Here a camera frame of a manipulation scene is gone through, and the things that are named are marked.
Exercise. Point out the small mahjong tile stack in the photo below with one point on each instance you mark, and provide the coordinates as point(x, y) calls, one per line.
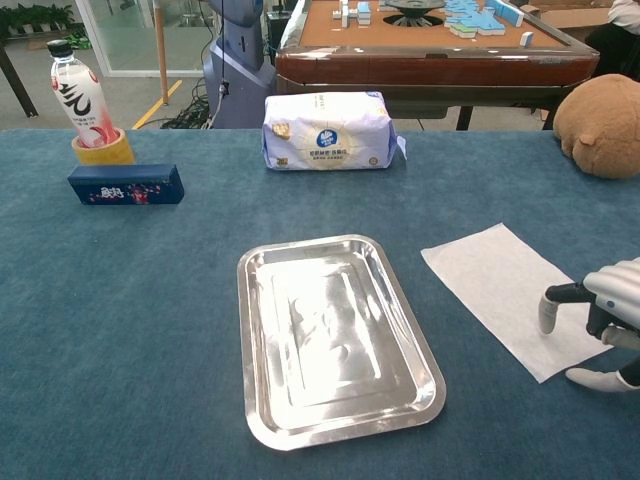
point(352, 12)

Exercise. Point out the cardboard box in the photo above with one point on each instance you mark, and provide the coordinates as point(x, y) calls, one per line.
point(570, 17)

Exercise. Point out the white tissue pack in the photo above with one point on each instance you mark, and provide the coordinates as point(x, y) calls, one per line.
point(325, 127)

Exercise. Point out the black mahjong table centre dome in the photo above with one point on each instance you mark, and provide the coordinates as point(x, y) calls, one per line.
point(414, 12)

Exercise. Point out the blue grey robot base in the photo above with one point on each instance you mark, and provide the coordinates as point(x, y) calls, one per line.
point(240, 65)

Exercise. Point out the brown plush toy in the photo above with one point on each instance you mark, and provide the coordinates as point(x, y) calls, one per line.
point(605, 125)

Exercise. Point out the yellow tape roll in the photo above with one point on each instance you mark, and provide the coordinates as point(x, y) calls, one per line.
point(107, 156)

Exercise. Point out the dark blue printed box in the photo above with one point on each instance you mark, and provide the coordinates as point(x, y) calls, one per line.
point(125, 187)

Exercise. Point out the green potted plants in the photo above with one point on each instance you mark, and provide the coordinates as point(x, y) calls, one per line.
point(35, 17)

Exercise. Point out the wooden pole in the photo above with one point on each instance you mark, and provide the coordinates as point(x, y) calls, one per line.
point(161, 55)

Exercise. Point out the white paper tissue sheet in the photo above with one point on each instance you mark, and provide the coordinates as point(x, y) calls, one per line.
point(490, 280)

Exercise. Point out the brown mahjong table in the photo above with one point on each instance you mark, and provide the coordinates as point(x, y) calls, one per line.
point(430, 67)

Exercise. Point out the person in black clothes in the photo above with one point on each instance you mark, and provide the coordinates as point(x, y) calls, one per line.
point(617, 45)

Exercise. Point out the single blue mahjong tile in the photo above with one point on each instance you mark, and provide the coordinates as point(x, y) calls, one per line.
point(526, 39)

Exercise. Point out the blue mahjong tile pile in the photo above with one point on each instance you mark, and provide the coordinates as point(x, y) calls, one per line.
point(475, 20)

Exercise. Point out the black table leg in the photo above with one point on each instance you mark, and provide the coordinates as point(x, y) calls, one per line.
point(17, 82)

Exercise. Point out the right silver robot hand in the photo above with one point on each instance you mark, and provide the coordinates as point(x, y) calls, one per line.
point(617, 292)

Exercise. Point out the white pink drink bottle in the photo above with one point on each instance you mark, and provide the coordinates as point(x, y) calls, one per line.
point(75, 97)

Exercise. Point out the stainless steel tray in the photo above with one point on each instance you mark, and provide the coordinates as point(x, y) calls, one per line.
point(325, 345)

